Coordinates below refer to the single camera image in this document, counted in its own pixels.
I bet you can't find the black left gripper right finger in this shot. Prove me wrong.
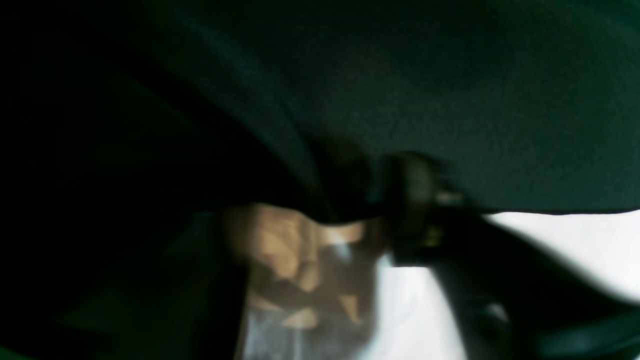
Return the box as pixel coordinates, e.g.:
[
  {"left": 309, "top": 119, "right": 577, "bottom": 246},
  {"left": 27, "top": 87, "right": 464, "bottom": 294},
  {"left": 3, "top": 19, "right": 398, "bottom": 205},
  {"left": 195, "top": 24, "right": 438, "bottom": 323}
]
[{"left": 383, "top": 152, "right": 640, "bottom": 360}]

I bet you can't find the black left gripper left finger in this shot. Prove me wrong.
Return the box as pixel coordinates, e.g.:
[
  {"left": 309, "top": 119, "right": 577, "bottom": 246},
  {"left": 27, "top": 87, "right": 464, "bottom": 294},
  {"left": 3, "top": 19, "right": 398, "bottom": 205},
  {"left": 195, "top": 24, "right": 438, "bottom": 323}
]
[{"left": 52, "top": 208, "right": 249, "bottom": 360}]

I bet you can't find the light pink T-shirt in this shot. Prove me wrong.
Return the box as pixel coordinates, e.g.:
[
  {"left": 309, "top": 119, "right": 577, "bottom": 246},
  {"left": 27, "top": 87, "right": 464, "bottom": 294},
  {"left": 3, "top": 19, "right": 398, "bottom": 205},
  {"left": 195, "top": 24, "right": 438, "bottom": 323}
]
[{"left": 232, "top": 203, "right": 639, "bottom": 360}]

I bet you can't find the black tablecloth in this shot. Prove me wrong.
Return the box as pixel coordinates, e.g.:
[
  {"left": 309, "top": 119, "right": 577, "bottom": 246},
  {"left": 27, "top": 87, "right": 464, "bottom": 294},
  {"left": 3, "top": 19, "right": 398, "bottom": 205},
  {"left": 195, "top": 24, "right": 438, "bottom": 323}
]
[{"left": 1, "top": 0, "right": 639, "bottom": 360}]

